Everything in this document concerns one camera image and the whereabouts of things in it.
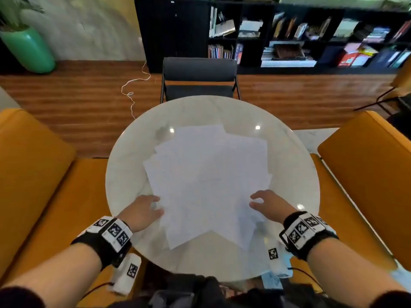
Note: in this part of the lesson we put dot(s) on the stack of pale books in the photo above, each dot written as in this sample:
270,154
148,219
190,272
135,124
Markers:
250,28

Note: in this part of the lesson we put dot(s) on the stack of blue books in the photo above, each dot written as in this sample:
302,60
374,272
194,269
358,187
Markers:
377,34

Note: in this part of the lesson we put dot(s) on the yellow chair with black legs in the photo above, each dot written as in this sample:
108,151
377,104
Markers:
401,83

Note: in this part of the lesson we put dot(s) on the blue folders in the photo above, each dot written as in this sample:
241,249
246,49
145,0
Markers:
391,57

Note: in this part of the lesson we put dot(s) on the person's left thumb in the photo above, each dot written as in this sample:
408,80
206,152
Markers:
158,215

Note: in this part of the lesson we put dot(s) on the person's dark clothing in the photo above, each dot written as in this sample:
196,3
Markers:
199,293

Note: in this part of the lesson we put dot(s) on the black wristband with marker tiles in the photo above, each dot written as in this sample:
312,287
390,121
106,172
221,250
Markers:
303,232
110,235

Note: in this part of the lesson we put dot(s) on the dark grey chair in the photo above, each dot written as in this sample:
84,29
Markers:
199,70

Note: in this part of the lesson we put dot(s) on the orange upholstered sofa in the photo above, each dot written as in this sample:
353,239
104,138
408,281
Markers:
35,176
369,169

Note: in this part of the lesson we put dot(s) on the pile of white paper sheets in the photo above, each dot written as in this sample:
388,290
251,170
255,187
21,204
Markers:
205,182

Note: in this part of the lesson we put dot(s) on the person's right thumb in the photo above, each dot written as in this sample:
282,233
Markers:
256,206

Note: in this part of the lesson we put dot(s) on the row of upright books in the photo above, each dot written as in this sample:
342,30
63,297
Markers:
221,51

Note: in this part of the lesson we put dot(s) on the person's left hand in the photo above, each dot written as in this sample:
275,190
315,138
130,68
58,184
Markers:
139,214

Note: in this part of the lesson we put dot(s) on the person's right forearm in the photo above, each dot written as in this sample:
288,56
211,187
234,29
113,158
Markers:
346,272

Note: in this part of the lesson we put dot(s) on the green ceramic vase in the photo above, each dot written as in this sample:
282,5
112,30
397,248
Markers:
30,49

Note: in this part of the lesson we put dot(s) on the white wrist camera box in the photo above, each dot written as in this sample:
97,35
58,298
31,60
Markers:
127,274
276,258

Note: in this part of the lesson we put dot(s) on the stack of large flat books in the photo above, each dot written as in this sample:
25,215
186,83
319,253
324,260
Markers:
287,57

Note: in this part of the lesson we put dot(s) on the black bookshelf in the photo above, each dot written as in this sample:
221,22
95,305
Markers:
173,32

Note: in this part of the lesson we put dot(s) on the white leaning books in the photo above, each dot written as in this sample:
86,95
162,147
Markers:
223,27

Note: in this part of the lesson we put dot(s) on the person's left forearm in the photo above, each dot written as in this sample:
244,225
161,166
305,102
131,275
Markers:
57,275

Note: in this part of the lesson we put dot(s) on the row of leaning books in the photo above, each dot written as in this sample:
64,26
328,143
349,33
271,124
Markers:
300,28

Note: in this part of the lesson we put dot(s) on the person's right hand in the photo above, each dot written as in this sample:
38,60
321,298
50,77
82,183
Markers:
274,206

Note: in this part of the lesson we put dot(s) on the red and yellow books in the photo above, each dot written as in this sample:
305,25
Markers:
353,56

